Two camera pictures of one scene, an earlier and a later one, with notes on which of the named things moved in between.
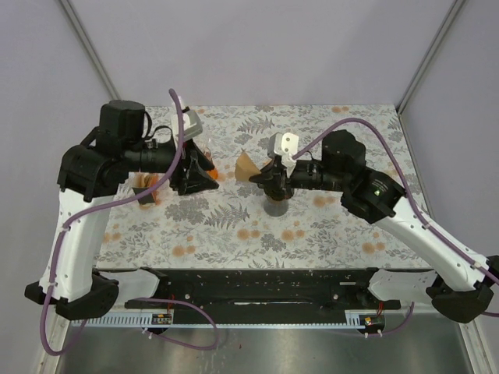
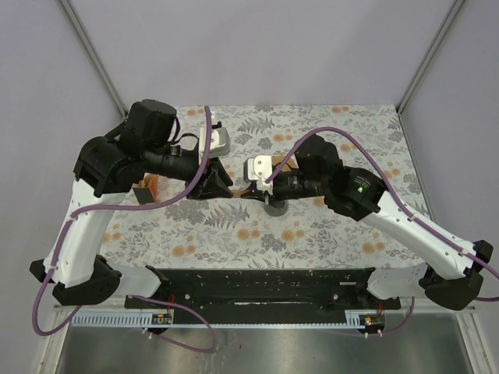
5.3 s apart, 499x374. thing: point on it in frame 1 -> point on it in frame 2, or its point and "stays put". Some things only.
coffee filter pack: x=141 y=181 stays put
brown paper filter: x=245 y=167 -> x=238 y=192
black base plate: x=265 y=295 stays put
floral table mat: x=236 y=227 stays put
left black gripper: x=195 y=177 -> x=214 y=181
